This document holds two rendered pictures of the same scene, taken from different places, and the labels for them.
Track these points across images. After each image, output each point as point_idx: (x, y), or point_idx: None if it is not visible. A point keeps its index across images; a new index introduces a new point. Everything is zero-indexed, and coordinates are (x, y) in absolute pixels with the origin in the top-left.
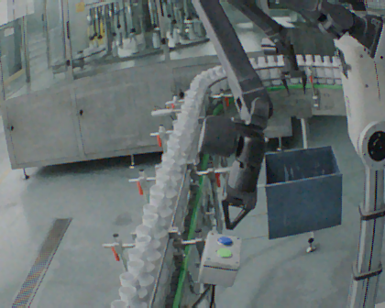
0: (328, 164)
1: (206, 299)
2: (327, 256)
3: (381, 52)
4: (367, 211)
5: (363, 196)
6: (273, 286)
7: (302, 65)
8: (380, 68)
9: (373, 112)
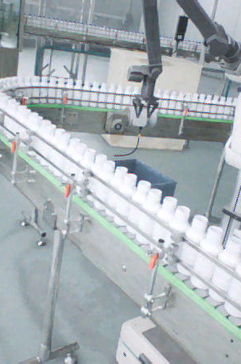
0: (131, 173)
1: (52, 297)
2: (64, 249)
3: None
4: None
5: (231, 201)
6: (32, 279)
7: (56, 87)
8: None
9: None
